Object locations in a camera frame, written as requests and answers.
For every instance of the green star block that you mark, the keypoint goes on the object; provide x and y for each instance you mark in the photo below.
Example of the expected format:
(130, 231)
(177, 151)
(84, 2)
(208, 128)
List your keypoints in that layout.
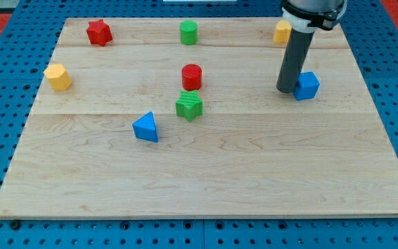
(189, 105)

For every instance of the red cylinder block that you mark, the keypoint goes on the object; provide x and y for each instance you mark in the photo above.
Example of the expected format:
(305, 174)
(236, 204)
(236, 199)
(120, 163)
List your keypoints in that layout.
(191, 77)

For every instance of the blue triangle block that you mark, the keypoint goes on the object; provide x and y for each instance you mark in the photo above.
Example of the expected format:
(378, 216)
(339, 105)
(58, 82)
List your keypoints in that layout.
(145, 128)

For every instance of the wooden board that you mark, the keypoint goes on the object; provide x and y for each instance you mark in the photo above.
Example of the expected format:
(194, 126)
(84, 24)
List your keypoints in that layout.
(254, 153)

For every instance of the green cylinder block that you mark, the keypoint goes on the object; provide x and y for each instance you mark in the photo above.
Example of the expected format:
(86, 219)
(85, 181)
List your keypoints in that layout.
(188, 32)

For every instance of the blue cube block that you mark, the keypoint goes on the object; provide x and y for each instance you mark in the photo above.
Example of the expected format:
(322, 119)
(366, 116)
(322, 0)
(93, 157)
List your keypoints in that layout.
(306, 86)

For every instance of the yellow heart block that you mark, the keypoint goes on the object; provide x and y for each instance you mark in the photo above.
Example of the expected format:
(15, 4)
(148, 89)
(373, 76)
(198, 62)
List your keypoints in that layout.
(282, 32)

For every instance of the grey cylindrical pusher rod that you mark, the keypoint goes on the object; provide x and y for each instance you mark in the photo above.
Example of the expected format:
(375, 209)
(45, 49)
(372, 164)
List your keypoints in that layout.
(293, 60)

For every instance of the red star block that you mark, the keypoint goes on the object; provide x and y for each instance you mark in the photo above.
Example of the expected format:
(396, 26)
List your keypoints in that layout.
(99, 32)

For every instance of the yellow hexagon block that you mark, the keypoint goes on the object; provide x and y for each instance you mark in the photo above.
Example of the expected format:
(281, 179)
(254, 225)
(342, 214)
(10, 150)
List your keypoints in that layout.
(58, 77)

